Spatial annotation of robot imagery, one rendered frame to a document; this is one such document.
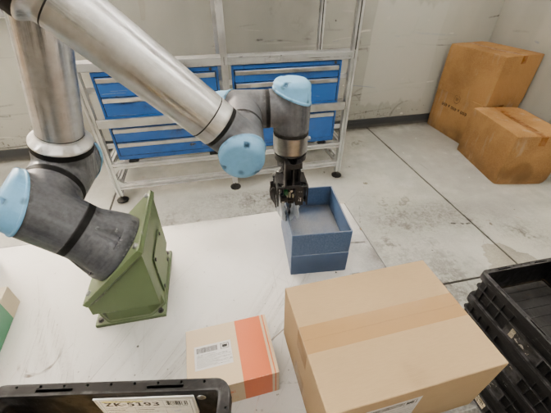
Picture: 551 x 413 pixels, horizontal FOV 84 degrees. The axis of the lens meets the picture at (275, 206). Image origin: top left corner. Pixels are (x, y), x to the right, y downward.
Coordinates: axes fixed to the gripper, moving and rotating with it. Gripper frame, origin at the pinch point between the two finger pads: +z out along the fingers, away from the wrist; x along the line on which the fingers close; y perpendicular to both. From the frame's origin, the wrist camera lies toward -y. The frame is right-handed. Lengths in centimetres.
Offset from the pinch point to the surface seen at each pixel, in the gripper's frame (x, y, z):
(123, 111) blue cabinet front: -82, -133, 17
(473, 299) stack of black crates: 61, 9, 34
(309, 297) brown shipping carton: -0.1, 28.9, -3.7
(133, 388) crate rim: -26, 44, -11
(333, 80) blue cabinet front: 53, -144, 6
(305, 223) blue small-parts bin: 5.7, -1.7, 4.8
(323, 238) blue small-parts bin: 7.5, 10.0, 0.0
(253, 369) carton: -11.3, 36.6, 4.9
